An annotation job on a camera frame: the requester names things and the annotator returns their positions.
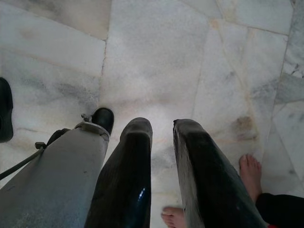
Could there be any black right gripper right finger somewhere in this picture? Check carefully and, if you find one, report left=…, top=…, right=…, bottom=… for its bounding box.
left=172, top=118, right=267, bottom=228

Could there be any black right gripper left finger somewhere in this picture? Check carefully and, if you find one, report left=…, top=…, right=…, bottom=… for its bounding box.
left=84, top=117, right=153, bottom=228

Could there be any bare person foot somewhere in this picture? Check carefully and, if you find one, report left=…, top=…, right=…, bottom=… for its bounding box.
left=238, top=153, right=263, bottom=202
left=161, top=206, right=186, bottom=228

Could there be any black person trouser leg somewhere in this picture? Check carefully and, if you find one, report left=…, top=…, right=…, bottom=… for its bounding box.
left=255, top=192, right=304, bottom=228

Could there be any grey robot right leg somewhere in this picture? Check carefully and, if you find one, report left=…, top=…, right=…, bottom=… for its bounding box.
left=0, top=113, right=111, bottom=228

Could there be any black robot left foot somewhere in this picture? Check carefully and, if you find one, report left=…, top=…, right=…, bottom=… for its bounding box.
left=0, top=77, right=14, bottom=143

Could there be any black leg cable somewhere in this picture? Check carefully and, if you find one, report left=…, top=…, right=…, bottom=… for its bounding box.
left=0, top=142, right=46, bottom=181

